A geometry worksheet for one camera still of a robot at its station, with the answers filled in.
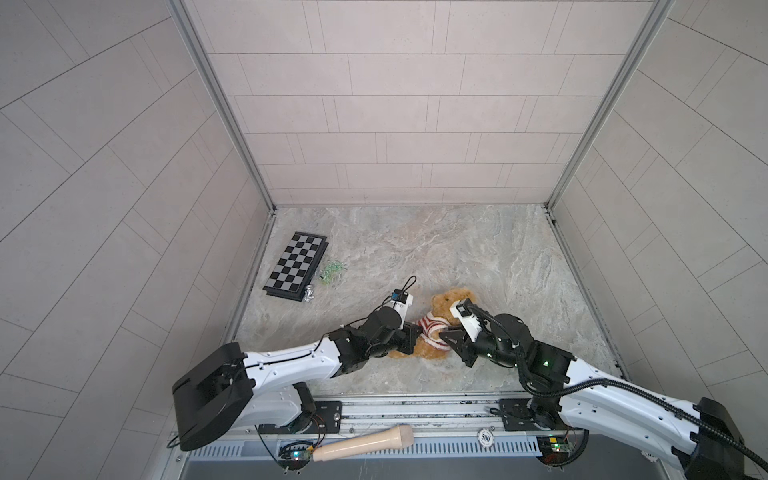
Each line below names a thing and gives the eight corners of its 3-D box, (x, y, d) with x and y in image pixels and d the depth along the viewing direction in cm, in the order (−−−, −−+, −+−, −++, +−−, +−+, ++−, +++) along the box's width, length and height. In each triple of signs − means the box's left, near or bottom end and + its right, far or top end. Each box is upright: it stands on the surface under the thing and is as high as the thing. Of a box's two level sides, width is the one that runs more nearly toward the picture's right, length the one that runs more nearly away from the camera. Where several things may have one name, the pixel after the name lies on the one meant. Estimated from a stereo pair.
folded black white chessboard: (266, 294, 93) (262, 289, 91) (298, 236, 109) (295, 230, 106) (302, 302, 92) (299, 297, 89) (329, 242, 107) (328, 236, 104)
